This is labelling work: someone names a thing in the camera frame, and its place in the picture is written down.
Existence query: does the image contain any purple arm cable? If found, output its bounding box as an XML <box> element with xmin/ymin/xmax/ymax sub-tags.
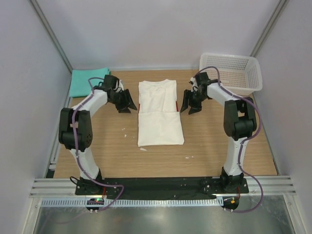
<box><xmin>72</xmin><ymin>77</ymin><xmax>124</xmax><ymax>212</ymax></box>
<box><xmin>197</xmin><ymin>66</ymin><xmax>264</xmax><ymax>215</ymax></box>

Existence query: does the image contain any white perforated plastic basket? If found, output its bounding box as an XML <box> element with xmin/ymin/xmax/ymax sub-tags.
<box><xmin>199</xmin><ymin>53</ymin><xmax>263</xmax><ymax>96</ymax></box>

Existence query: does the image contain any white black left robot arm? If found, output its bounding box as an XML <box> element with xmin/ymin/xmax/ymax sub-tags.
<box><xmin>58</xmin><ymin>75</ymin><xmax>137</xmax><ymax>195</ymax></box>

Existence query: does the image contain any white printed t-shirt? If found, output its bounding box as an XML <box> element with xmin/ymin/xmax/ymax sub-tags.
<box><xmin>137</xmin><ymin>79</ymin><xmax>184</xmax><ymax>147</ymax></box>

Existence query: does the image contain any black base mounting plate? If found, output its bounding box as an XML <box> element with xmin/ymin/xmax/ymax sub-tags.
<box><xmin>75</xmin><ymin>177</ymin><xmax>249</xmax><ymax>200</ymax></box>

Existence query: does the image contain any left base electronics board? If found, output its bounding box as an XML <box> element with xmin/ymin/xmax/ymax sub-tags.
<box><xmin>86</xmin><ymin>198</ymin><xmax>104</xmax><ymax>212</ymax></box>

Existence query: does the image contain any aluminium frame rail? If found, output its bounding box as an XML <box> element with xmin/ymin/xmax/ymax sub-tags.
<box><xmin>29</xmin><ymin>175</ymin><xmax>296</xmax><ymax>197</ymax></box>

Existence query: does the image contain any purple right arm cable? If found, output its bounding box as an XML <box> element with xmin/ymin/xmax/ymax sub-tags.
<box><xmin>197</xmin><ymin>66</ymin><xmax>264</xmax><ymax>215</ymax></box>

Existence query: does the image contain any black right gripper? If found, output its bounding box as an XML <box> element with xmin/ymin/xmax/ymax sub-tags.
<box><xmin>180</xmin><ymin>90</ymin><xmax>207</xmax><ymax>115</ymax></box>

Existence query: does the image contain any folded teal t-shirt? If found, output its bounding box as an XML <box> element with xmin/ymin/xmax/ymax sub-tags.
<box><xmin>69</xmin><ymin>68</ymin><xmax>110</xmax><ymax>98</ymax></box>

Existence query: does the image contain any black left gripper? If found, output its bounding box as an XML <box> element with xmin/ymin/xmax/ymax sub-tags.
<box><xmin>110</xmin><ymin>89</ymin><xmax>137</xmax><ymax>114</ymax></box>

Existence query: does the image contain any right base electronics board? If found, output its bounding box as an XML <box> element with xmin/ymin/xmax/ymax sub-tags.
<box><xmin>222</xmin><ymin>197</ymin><xmax>239</xmax><ymax>212</ymax></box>

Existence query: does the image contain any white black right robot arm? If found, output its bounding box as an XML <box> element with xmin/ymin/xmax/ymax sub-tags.
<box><xmin>180</xmin><ymin>72</ymin><xmax>257</xmax><ymax>193</ymax></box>

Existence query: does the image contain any base electronics board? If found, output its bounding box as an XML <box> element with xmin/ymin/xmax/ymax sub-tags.
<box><xmin>222</xmin><ymin>197</ymin><xmax>239</xmax><ymax>212</ymax></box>
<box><xmin>86</xmin><ymin>198</ymin><xmax>104</xmax><ymax>212</ymax></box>

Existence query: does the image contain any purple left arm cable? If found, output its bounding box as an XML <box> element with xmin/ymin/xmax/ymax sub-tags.
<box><xmin>72</xmin><ymin>77</ymin><xmax>124</xmax><ymax>212</ymax></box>

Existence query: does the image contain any white slotted cable duct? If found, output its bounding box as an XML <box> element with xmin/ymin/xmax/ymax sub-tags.
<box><xmin>41</xmin><ymin>197</ymin><xmax>223</xmax><ymax>208</ymax></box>

